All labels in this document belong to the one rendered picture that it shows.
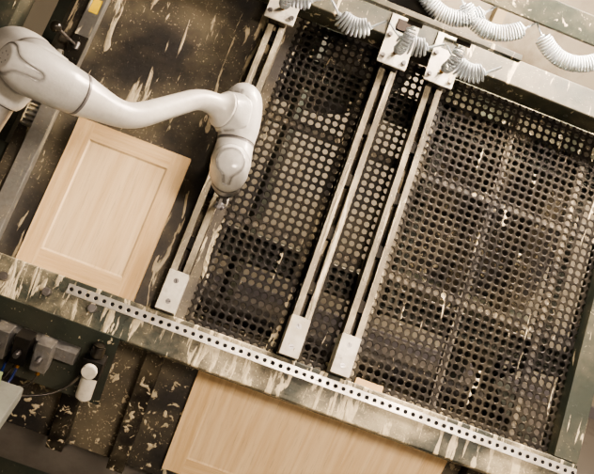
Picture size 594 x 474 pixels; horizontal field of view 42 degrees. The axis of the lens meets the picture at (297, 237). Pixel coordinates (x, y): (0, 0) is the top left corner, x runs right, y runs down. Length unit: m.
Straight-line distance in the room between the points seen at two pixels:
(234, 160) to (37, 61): 0.55
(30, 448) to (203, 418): 0.77
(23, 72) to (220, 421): 1.44
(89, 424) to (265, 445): 0.62
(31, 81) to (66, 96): 0.08
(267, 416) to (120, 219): 0.83
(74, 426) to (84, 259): 0.70
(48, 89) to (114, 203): 0.78
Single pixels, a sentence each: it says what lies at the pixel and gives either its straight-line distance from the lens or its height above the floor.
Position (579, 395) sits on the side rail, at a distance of 2.64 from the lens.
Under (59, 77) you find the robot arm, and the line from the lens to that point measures 1.75.
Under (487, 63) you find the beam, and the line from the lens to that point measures 2.72.
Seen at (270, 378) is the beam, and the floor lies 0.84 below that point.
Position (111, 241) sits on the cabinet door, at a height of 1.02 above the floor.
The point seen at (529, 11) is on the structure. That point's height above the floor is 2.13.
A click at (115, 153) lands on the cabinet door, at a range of 2.49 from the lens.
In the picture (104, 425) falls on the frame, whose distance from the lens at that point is 2.83.
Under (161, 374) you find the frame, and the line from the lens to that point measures 2.68.
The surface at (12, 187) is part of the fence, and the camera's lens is 2.48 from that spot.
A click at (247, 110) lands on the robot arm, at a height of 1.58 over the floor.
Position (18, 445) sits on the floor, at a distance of 3.18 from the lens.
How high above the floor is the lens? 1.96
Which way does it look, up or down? 18 degrees down
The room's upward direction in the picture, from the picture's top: 22 degrees clockwise
